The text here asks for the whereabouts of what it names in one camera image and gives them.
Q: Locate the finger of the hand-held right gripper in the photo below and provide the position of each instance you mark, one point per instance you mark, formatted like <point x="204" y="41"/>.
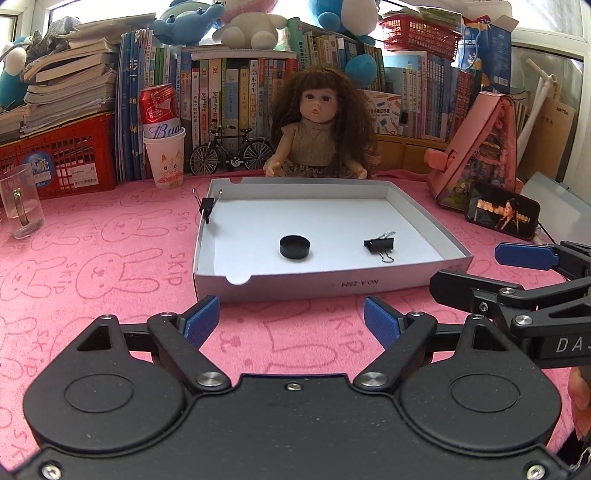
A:
<point x="521" y="255"/>
<point x="466" y="290"/>

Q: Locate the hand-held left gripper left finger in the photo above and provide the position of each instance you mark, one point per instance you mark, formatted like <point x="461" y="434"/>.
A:
<point x="203" y="319"/>

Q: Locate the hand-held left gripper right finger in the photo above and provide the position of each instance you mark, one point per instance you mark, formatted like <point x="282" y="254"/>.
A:
<point x="379" y="319"/>

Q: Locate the black round cap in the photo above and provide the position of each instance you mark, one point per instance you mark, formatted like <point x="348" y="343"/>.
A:
<point x="294" y="247"/>

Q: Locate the white cardboard box tray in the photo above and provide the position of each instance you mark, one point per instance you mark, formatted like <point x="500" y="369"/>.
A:
<point x="323" y="217"/>

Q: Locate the person's right hand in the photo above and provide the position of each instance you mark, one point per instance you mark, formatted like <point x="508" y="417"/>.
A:
<point x="582" y="401"/>

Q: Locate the black smartphone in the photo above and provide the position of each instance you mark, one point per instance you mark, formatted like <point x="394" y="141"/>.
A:
<point x="502" y="211"/>

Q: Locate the white flat box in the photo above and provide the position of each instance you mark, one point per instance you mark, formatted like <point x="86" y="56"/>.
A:
<point x="561" y="203"/>

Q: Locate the black binder clip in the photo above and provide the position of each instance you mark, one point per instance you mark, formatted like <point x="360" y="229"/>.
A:
<point x="207" y="207"/>
<point x="378" y="244"/>

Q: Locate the pink cardboard toy house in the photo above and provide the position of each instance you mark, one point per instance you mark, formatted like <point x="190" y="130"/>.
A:
<point x="485" y="152"/>

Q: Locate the pink rabbit print cloth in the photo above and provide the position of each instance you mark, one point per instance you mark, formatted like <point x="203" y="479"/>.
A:
<point x="101" y="277"/>

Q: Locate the brown cardboard board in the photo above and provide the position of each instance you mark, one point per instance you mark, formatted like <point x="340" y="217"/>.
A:
<point x="556" y="134"/>

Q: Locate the white plastic pipe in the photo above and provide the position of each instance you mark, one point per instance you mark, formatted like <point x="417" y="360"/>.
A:
<point x="535" y="110"/>

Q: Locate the yellow wooden drawer box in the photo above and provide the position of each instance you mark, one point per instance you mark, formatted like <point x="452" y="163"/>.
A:
<point x="406" y="154"/>

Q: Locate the white paper cup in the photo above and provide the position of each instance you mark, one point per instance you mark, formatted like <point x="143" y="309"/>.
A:
<point x="165" y="159"/>

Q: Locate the black toy bicycle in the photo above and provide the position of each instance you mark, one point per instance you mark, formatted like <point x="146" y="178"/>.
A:
<point x="247" y="152"/>

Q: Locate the row of pale upright books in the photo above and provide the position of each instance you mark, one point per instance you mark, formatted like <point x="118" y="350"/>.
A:
<point x="425" y="97"/>

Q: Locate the white printed box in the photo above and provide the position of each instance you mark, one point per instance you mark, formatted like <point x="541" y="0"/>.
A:
<point x="383" y="113"/>

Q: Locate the brown-haired doll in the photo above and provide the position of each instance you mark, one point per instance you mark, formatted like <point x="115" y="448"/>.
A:
<point x="314" y="134"/>

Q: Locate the blue carton box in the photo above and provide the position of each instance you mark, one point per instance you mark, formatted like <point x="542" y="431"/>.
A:
<point x="489" y="50"/>

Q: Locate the clear glass mug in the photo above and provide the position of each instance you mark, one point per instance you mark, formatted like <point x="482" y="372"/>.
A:
<point x="25" y="203"/>

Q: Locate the red beer can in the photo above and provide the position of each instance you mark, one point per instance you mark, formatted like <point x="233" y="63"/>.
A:
<point x="159" y="110"/>

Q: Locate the row of thin blue books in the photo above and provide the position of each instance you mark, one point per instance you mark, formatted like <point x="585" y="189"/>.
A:
<point x="131" y="115"/>

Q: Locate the red plastic crate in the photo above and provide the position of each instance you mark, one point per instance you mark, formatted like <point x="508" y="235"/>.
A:
<point x="55" y="152"/>

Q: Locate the row of mixed upright books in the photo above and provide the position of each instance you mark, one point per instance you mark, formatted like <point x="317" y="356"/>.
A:
<point x="221" y="97"/>

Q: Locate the red plastic basket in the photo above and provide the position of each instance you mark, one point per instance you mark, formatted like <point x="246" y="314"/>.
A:
<point x="415" y="34"/>

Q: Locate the stack of lying books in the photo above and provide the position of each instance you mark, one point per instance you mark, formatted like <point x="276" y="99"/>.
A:
<point x="69" y="87"/>

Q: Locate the blue elephant plush toy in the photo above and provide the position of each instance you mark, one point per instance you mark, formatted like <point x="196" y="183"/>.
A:
<point x="184" y="23"/>

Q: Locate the blue and white plush toy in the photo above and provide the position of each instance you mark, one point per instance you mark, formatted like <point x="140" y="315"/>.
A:
<point x="332" y="14"/>

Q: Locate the blue plush with white muzzle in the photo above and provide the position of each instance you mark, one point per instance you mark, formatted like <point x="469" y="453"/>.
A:
<point x="11" y="78"/>

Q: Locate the grey plush toy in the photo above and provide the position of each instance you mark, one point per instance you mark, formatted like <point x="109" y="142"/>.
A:
<point x="51" y="37"/>

